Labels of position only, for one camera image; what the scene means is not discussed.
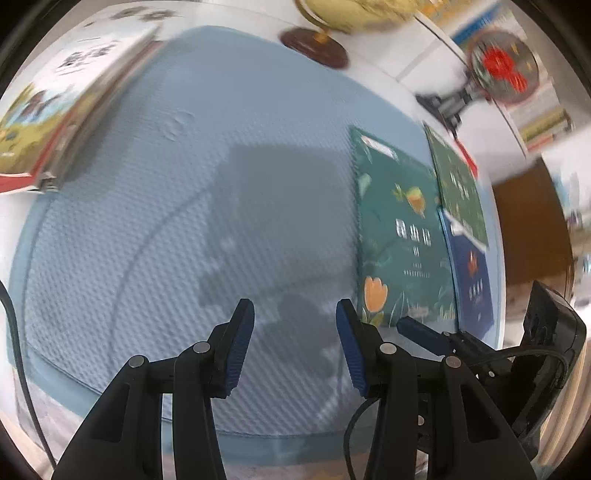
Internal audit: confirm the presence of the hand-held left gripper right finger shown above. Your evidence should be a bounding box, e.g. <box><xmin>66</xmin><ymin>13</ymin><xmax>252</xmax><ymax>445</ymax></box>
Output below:
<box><xmin>335</xmin><ymin>298</ymin><xmax>537</xmax><ymax>480</ymax></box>

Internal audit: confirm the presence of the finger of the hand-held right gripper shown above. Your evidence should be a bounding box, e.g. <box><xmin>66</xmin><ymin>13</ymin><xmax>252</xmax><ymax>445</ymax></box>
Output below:
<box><xmin>396</xmin><ymin>316</ymin><xmax>458</xmax><ymax>358</ymax></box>

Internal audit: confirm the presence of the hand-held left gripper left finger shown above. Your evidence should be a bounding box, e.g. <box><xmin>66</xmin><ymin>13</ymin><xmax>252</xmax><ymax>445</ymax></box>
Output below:
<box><xmin>50</xmin><ymin>298</ymin><xmax>256</xmax><ymax>480</ymax></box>

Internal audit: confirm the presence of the navy fox cover book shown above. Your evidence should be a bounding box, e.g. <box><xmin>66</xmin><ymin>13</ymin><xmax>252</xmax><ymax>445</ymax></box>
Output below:
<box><xmin>438</xmin><ymin>210</ymin><xmax>496</xmax><ymax>334</ymax></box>

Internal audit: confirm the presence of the teal tulip cover book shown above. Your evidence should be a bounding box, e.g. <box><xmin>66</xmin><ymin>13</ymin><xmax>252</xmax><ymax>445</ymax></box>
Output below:
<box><xmin>348</xmin><ymin>124</ymin><xmax>459</xmax><ymax>329</ymax></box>

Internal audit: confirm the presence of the dark green book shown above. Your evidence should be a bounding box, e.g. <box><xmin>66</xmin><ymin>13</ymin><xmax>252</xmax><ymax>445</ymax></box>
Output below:
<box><xmin>423</xmin><ymin>121</ymin><xmax>490</xmax><ymax>252</ymax></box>

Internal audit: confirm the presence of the pile of books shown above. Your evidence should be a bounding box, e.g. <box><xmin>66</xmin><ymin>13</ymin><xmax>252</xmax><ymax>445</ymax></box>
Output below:
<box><xmin>0</xmin><ymin>21</ymin><xmax>162</xmax><ymax>195</ymax></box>

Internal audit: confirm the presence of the brown wooden cabinet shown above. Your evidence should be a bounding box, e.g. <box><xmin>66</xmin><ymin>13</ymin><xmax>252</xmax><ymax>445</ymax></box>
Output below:
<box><xmin>490</xmin><ymin>158</ymin><xmax>577</xmax><ymax>296</ymax></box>

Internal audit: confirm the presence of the blue textured mat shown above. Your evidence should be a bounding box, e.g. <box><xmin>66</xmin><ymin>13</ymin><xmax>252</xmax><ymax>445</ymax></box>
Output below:
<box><xmin>9</xmin><ymin>25</ymin><xmax>506</xmax><ymax>462</ymax></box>

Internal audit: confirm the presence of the red tassel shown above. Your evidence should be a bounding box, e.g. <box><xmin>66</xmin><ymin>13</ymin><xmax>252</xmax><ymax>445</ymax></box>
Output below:
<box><xmin>450</xmin><ymin>131</ymin><xmax>481</xmax><ymax>178</ymax></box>

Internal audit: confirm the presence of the round embroidered flower fan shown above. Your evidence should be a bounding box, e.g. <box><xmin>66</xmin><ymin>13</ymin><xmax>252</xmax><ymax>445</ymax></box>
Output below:
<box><xmin>465</xmin><ymin>27</ymin><xmax>542</xmax><ymax>109</ymax></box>

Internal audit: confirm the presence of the white bookshelf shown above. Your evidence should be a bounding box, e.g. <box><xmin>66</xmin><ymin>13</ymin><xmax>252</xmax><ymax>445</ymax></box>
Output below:
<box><xmin>392</xmin><ymin>0</ymin><xmax>578</xmax><ymax>158</ymax></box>

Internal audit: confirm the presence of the yellow desk globe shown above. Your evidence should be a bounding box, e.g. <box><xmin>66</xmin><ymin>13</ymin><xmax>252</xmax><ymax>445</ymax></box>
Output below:
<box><xmin>281</xmin><ymin>0</ymin><xmax>419</xmax><ymax>71</ymax></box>

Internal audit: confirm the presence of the long black cable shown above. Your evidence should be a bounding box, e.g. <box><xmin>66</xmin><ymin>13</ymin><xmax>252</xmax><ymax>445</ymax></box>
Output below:
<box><xmin>0</xmin><ymin>279</ymin><xmax>61</xmax><ymax>467</ymax></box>

